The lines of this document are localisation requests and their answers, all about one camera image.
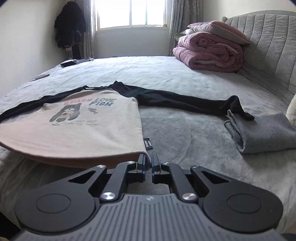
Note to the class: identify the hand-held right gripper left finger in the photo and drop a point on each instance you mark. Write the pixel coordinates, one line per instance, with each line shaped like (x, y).
(143, 166)

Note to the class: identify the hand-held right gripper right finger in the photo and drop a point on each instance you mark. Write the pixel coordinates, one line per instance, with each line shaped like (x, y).
(154, 166)

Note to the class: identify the beige black-sleeved bear sweatshirt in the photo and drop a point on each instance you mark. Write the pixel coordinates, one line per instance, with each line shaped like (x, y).
(92, 136)

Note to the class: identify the hanging dark clothes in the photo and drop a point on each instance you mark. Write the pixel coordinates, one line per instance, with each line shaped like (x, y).
(69, 23)

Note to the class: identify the bed with grey sheet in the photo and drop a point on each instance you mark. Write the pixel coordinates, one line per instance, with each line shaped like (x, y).
(185, 76)

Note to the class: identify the folded grey cloth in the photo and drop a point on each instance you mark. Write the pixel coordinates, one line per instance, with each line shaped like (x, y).
(261, 132)

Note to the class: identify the folded pink quilt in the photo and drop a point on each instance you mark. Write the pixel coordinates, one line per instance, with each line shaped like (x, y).
(208, 52)

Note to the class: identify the dark tablet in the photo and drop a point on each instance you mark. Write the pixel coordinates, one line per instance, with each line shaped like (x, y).
(68, 64)

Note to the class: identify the green patterned cloth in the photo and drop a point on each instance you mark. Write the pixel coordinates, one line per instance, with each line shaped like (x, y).
(179, 36)

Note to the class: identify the white coat stand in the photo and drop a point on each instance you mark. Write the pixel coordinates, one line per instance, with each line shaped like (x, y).
(70, 52)

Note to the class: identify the dark flat phone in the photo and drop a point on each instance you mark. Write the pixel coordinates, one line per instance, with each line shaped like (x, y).
(39, 77)

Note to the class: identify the grey floral curtain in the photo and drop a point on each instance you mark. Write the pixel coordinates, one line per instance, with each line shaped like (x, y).
(89, 30)
(182, 18)

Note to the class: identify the white plush item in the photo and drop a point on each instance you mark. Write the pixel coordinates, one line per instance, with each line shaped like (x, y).
(291, 106)

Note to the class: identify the pink grey pillow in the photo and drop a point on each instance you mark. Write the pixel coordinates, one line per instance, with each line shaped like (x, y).
(217, 30)

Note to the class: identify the window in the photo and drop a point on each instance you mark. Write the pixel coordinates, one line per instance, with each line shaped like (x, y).
(129, 12)

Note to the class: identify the grey quilted headboard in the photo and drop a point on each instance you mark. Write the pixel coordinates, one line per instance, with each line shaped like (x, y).
(270, 46)

